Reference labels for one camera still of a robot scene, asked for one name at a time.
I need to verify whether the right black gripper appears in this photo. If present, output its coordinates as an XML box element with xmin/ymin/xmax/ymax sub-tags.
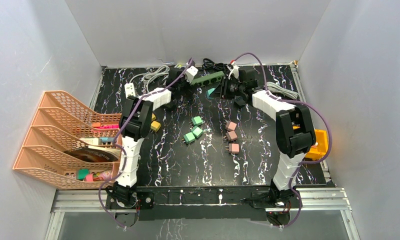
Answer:
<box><xmin>209</xmin><ymin>75</ymin><xmax>245</xmax><ymax>100</ymax></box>

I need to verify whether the teal plug adapter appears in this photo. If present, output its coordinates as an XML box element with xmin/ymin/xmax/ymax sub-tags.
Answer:
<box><xmin>206</xmin><ymin>88</ymin><xmax>215</xmax><ymax>99</ymax></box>

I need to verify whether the green power strip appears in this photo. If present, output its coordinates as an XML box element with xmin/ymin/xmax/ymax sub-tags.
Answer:
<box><xmin>190</xmin><ymin>71</ymin><xmax>225</xmax><ymax>88</ymax></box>

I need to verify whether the mint green plug adapter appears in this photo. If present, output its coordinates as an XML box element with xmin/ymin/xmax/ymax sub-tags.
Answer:
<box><xmin>191</xmin><ymin>116</ymin><xmax>204</xmax><ymax>127</ymax></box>

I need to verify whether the pink plug adapter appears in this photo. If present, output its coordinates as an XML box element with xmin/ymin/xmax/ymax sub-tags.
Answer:
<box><xmin>225</xmin><ymin>143</ymin><xmax>240</xmax><ymax>155</ymax></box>
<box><xmin>225</xmin><ymin>120</ymin><xmax>237</xmax><ymax>132</ymax></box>
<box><xmin>223</xmin><ymin>130</ymin><xmax>238</xmax><ymax>143</ymax></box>

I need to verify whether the light green plug adapter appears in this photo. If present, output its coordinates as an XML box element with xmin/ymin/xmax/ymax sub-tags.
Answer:
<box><xmin>190</xmin><ymin>126</ymin><xmax>204</xmax><ymax>139</ymax></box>

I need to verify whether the white power strip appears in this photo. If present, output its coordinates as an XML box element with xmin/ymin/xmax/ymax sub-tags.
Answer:
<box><xmin>124</xmin><ymin>82</ymin><xmax>137</xmax><ymax>99</ymax></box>

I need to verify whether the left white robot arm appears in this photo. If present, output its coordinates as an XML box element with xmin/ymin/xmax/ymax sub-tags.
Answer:
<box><xmin>106</xmin><ymin>67</ymin><xmax>188</xmax><ymax>209</ymax></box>

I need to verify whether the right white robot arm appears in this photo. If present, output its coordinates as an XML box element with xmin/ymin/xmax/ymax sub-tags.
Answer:
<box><xmin>210</xmin><ymin>66</ymin><xmax>316</xmax><ymax>208</ymax></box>

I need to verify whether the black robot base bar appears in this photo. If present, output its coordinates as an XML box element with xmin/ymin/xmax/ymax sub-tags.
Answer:
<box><xmin>105</xmin><ymin>185</ymin><xmax>302</xmax><ymax>228</ymax></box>

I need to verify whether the yellow plastic bin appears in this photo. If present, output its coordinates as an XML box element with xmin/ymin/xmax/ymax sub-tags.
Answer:
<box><xmin>287</xmin><ymin>127</ymin><xmax>329</xmax><ymax>164</ymax></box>

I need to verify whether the orange plastic file rack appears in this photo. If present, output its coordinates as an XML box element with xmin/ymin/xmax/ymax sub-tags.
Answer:
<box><xmin>12</xmin><ymin>90</ymin><xmax>121</xmax><ymax>190</ymax></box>

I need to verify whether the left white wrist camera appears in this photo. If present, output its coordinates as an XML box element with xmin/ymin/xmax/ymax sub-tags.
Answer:
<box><xmin>184</xmin><ymin>65</ymin><xmax>199</xmax><ymax>84</ymax></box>

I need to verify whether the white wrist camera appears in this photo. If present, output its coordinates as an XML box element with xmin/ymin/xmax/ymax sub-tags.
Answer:
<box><xmin>227</xmin><ymin>64</ymin><xmax>240</xmax><ymax>80</ymax></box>
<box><xmin>184</xmin><ymin>65</ymin><xmax>199</xmax><ymax>84</ymax></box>

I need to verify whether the white strip grey cable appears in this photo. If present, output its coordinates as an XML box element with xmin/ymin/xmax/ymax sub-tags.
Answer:
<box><xmin>128</xmin><ymin>64</ymin><xmax>171</xmax><ymax>94</ymax></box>

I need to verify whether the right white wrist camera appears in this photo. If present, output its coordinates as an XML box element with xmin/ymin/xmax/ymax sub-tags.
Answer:
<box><xmin>227</xmin><ymin>64</ymin><xmax>240</xmax><ymax>80</ymax></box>

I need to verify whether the black coiled cable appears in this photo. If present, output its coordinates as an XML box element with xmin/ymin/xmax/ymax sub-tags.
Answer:
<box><xmin>201</xmin><ymin>57</ymin><xmax>229</xmax><ymax>72</ymax></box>

